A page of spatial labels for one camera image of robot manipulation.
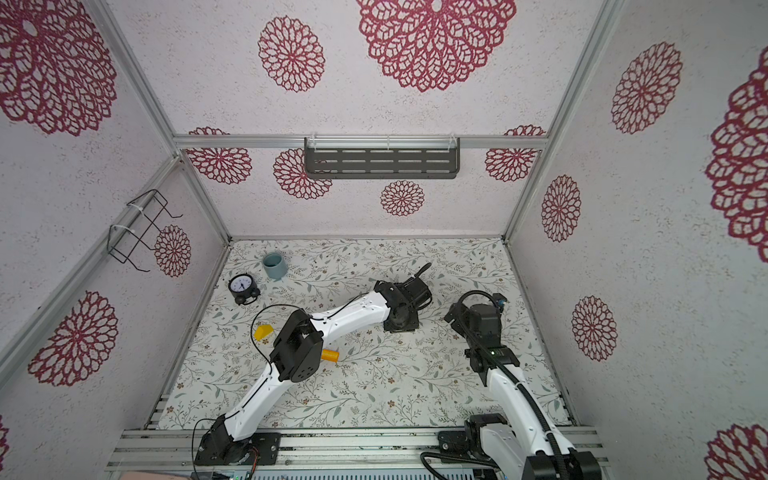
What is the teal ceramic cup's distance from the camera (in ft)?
3.51

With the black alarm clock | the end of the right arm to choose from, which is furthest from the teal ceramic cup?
the end of the right arm

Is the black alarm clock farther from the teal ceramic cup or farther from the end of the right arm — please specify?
the end of the right arm
